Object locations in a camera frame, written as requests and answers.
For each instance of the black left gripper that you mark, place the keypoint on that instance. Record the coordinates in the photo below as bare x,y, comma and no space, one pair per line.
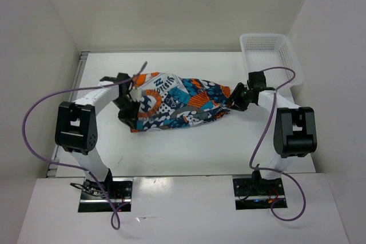
131,118

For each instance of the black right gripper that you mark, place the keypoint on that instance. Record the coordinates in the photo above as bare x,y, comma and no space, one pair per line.
235,96

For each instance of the colourful patterned shorts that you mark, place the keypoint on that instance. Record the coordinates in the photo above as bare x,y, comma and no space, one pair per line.
168,101

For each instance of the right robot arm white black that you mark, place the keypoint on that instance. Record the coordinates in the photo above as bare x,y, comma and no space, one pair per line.
294,134

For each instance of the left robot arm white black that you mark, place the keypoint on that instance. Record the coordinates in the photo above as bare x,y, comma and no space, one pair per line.
76,130

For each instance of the white perforated plastic basket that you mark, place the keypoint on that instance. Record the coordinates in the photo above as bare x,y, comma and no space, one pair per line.
264,50

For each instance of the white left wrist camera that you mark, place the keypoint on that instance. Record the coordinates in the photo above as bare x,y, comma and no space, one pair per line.
136,94

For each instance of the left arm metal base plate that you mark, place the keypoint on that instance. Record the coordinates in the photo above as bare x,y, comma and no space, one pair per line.
92,200

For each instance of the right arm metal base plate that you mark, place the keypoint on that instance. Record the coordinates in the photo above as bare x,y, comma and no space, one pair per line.
252,193

